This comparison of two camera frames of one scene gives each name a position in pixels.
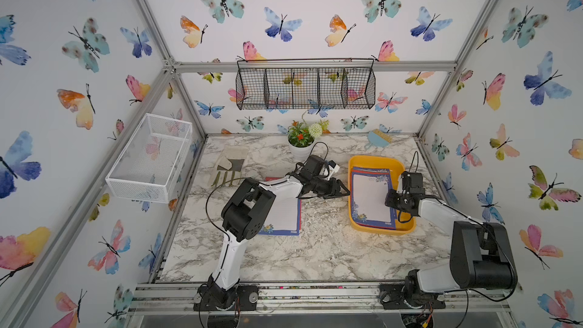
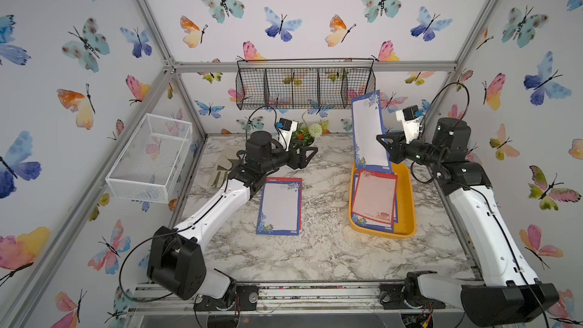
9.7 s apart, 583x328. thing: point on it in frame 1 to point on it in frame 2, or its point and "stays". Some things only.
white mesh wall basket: x=149 y=165 stays
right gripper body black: x=396 y=200 to x=420 y=152
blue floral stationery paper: x=283 y=218 stays
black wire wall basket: x=305 y=83 stays
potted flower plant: x=301 y=137 stays
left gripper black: x=335 y=194 to x=300 y=163
